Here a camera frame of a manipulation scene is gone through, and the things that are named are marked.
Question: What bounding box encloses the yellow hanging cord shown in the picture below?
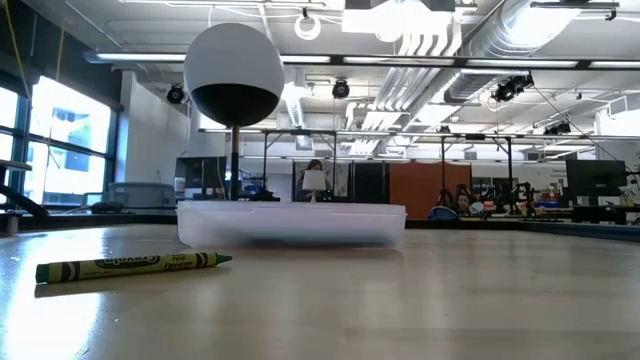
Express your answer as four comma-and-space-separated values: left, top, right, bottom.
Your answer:
2, 0, 26, 101

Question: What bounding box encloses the orange partition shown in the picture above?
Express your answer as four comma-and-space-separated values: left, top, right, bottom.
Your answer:
388, 162, 472, 220

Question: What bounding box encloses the black monitor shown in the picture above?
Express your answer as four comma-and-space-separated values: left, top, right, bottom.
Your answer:
565, 159, 629, 206

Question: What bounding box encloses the pink and clear supply box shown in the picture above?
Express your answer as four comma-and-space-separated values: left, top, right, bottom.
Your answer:
176, 199, 407, 250

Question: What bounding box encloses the grey storage bin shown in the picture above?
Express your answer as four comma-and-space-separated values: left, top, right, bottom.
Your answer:
107, 182, 177, 210

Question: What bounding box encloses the person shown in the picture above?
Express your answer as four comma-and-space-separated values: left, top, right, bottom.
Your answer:
452, 192, 474, 217
294, 158, 327, 203

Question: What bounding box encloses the green Crayola crayon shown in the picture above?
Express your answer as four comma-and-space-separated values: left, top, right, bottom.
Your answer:
34, 251, 234, 285

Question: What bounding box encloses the white globe lamp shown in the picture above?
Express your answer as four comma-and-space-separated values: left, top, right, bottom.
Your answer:
183, 22, 286, 202

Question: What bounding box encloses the black background rig frame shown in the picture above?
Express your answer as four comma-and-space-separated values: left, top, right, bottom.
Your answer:
198, 127, 516, 202

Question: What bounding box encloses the white cable ring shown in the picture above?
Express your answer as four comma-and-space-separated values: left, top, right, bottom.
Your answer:
293, 13, 322, 41

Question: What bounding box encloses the black spotlight cluster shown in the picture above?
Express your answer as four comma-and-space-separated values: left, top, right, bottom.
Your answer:
492, 73, 535, 104

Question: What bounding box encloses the large window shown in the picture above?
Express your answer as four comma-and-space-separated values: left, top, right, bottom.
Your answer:
0, 74, 119, 207

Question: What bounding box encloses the small white screen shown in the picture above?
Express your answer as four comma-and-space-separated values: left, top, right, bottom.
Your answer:
301, 169, 327, 203

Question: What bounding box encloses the black overhead light bar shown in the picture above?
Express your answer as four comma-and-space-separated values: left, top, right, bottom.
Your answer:
83, 49, 640, 71

